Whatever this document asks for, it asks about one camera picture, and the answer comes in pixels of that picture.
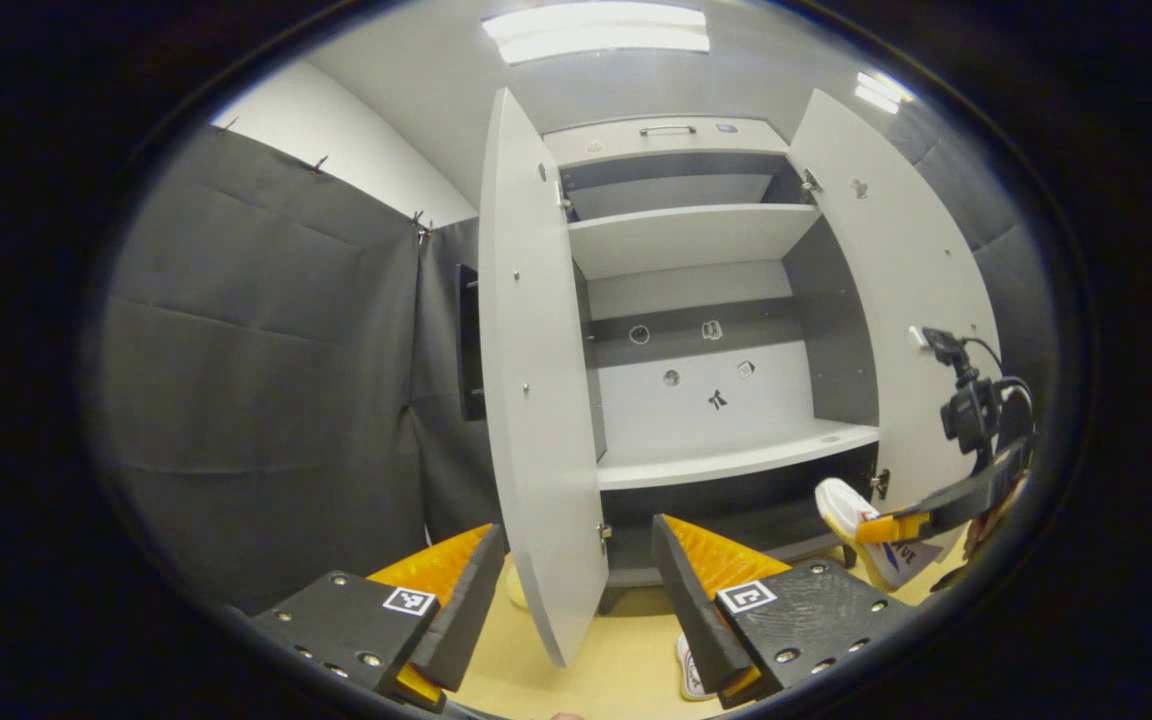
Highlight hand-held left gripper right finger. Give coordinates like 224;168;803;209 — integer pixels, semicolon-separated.
650;515;915;711

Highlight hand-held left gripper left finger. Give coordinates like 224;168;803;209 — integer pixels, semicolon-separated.
248;525;505;715

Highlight white striped shoe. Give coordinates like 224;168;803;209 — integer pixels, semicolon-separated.
816;477;947;593
676;632;718;702

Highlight white cabinet door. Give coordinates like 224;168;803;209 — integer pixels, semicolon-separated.
476;88;609;668
786;90;1003;561

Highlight white shoe cabinet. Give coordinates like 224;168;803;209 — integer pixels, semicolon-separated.
541;115;882;613

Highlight dark grey cabinet shelf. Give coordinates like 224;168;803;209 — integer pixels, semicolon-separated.
606;500;857;588

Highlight white cabinet shelf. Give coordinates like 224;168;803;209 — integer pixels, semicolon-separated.
568;204;822;281
596;420;880;491

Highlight white cabinet drawer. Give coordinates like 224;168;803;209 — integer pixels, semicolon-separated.
543;117;789;167

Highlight small ceiling light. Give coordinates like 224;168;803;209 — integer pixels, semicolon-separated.
854;70;912;116

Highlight large ceiling light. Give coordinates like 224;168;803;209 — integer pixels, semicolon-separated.
481;3;712;66

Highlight black door handle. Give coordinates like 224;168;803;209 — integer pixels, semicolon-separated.
455;263;487;423

